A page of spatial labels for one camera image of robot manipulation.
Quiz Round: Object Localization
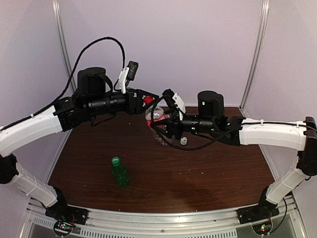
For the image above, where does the red bottle cap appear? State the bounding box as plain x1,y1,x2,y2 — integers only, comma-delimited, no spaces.
143,96,154,105

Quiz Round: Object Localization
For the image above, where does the white bottle cap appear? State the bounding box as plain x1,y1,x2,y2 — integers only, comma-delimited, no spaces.
180,136,188,146

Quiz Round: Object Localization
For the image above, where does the red label cola bottle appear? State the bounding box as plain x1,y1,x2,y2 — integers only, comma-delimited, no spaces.
145,106,171,147

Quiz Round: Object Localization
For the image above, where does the green bottle cap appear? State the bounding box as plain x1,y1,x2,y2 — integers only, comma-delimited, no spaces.
111,157,121,167

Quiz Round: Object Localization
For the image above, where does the green plastic bottle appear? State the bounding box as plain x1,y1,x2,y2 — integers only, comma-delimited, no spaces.
111,162,129,186

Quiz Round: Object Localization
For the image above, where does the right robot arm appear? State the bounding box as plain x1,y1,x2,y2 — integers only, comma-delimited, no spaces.
149,89,317,219

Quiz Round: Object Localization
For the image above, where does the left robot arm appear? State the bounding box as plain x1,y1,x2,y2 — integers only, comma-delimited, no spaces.
0,63,158,220

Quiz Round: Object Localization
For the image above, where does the right circuit board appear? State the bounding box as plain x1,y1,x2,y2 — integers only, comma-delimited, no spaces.
252,222,272,236

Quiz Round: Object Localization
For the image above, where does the circuit board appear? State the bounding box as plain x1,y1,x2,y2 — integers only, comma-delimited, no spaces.
53,221,74,237
252,222,272,236

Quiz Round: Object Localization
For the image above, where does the left circuit board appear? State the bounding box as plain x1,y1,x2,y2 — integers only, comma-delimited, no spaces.
53,221,74,237

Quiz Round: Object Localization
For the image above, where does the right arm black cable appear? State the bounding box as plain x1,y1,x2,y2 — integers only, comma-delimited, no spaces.
150,95,241,151

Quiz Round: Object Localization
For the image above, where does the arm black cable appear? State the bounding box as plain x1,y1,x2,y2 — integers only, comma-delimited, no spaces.
0,36,126,131
150,95,241,151

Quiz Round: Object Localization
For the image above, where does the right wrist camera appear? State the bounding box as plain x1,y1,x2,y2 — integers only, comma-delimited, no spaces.
162,89,186,120

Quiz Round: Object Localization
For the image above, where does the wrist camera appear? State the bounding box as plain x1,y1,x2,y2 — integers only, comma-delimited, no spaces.
162,89,186,120
113,61,139,94

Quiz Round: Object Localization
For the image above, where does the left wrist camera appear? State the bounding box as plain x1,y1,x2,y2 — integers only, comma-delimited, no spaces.
113,61,139,94

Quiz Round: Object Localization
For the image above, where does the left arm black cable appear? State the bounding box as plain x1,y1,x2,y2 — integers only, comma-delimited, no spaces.
0,36,126,131

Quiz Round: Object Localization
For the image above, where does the aluminium front rail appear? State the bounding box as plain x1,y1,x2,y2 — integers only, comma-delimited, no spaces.
23,193,305,238

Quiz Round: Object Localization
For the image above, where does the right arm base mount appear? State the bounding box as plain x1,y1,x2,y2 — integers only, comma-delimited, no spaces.
237,186,279,224

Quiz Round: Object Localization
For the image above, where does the left corner aluminium post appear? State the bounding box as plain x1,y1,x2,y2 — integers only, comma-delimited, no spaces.
52,0,72,78

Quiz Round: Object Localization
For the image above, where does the corner aluminium post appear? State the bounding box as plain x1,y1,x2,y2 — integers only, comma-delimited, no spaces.
52,0,72,78
240,0,270,109

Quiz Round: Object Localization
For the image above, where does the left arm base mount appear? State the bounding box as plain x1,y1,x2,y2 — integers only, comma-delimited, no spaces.
43,187,88,225

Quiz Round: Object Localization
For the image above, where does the right corner aluminium post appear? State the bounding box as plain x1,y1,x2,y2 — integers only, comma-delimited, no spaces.
240,0,270,109

